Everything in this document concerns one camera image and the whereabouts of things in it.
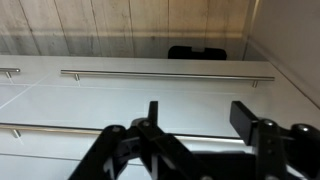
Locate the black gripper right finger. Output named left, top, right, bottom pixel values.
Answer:
left=229, top=100, right=320, bottom=180

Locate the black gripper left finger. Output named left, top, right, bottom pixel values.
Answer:
left=68, top=100, right=209, bottom=180

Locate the white closed vanity drawer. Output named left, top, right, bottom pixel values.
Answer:
left=34, top=54, right=303, bottom=94
left=0, top=54, right=81, bottom=87
left=0, top=85, right=36, bottom=110

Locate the black object on counter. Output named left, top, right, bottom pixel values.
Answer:
left=167, top=45, right=228, bottom=61

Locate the long steel drawer handle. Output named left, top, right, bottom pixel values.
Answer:
left=0, top=121, right=247, bottom=145
left=0, top=67, right=22, bottom=80
left=60, top=69, right=276, bottom=89

